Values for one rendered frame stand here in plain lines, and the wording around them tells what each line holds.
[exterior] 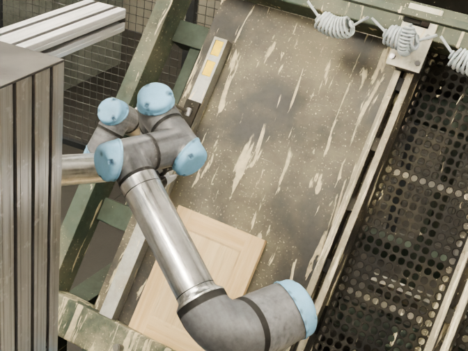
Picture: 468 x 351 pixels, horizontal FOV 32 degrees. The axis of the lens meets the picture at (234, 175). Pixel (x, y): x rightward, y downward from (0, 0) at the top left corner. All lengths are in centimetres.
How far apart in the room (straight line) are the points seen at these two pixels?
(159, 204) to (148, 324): 109
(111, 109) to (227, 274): 63
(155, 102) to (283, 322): 51
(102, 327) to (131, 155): 113
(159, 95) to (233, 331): 51
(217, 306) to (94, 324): 120
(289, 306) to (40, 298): 44
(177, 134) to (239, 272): 91
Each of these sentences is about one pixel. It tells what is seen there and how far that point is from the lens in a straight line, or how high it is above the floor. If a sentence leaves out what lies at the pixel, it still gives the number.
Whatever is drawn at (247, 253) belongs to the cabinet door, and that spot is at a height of 118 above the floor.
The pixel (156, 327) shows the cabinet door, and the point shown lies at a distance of 252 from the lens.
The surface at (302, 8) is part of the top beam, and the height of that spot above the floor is 184.
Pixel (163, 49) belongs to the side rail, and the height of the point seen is 160.
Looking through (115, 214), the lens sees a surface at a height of 111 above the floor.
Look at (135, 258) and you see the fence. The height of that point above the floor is 107.
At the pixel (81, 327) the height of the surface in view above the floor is 86.
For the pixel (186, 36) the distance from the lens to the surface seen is 274.
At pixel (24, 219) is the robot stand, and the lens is 135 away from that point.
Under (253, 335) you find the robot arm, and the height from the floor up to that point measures 160.
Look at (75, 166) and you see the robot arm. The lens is 195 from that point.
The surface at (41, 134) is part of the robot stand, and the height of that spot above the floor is 192.
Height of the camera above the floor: 248
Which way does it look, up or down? 27 degrees down
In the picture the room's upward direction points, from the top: 8 degrees clockwise
